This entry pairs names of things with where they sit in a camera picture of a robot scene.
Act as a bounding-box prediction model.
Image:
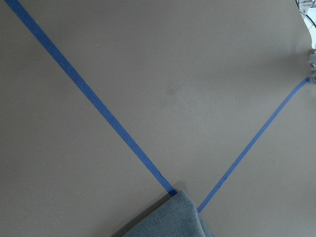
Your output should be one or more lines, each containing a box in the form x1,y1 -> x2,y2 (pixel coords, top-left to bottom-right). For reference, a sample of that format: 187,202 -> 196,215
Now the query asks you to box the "pink and grey towel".
125,190 -> 213,237

